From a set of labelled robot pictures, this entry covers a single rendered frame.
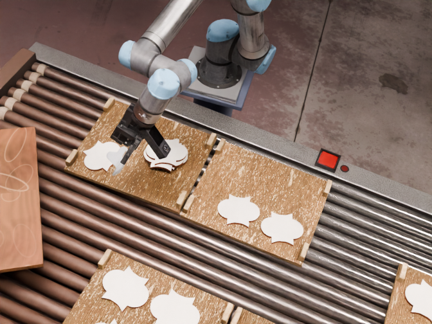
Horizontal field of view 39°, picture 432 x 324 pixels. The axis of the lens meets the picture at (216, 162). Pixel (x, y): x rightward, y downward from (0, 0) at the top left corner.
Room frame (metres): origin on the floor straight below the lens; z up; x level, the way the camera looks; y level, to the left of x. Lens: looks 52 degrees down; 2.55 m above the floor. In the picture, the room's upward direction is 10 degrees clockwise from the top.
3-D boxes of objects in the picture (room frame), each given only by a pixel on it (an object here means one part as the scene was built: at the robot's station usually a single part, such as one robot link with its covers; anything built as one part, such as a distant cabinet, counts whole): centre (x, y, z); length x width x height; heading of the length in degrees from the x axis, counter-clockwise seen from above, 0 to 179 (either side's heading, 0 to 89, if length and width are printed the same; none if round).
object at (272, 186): (1.16, -0.16, 0.93); 0.41 x 0.35 x 0.02; 75
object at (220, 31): (1.76, 0.05, 1.06); 0.13 x 0.12 x 0.14; 68
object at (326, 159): (1.38, -0.39, 0.92); 0.06 x 0.06 x 0.01; 75
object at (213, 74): (1.76, 0.06, 0.94); 0.15 x 0.15 x 0.10
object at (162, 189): (1.26, 0.25, 0.93); 0.41 x 0.35 x 0.02; 77
